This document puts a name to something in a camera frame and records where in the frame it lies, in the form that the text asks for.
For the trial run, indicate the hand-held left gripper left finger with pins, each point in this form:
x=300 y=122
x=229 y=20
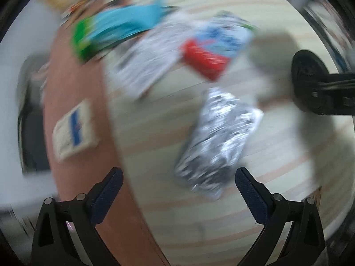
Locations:
x=106 y=196

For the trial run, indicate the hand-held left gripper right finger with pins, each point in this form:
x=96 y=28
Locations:
x=253 y=199

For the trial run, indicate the silver foil wrapper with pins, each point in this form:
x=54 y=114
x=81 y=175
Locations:
x=219 y=141

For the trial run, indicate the white card with blue stripe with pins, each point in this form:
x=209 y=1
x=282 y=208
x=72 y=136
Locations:
x=74 y=128

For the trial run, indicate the striped cream mat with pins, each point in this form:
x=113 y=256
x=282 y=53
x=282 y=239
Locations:
x=222 y=116

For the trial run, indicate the red and blue snack packet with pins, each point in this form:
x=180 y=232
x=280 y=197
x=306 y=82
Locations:
x=219 y=47

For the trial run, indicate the white printed paper packet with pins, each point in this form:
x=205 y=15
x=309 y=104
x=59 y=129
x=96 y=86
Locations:
x=155 y=61

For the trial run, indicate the blue and green snack packet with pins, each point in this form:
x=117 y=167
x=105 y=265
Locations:
x=113 y=32

